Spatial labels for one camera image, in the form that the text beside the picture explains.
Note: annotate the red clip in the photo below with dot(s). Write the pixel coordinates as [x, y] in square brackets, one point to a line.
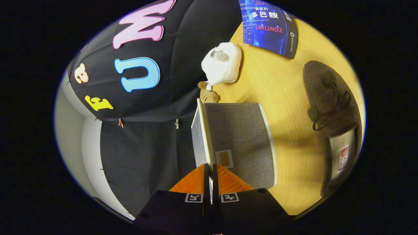
[120, 122]

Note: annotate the white plush toy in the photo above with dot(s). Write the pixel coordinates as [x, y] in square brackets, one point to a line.
[222, 65]

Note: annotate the grey fabric storage box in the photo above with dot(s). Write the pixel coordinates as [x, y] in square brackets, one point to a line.
[241, 137]

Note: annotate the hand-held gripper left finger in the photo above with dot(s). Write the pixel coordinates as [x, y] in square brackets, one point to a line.
[206, 186]

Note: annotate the brown fuzzy shoe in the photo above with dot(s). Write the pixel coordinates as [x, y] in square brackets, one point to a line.
[328, 98]

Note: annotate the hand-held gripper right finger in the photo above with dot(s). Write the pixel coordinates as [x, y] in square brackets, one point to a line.
[215, 186]

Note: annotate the brown striped plush toy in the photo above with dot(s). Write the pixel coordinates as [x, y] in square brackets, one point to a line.
[209, 95]

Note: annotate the blue book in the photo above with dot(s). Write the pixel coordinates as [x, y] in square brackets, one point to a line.
[267, 29]

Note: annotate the black backdrop cloth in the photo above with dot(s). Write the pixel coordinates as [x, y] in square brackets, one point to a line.
[183, 49]

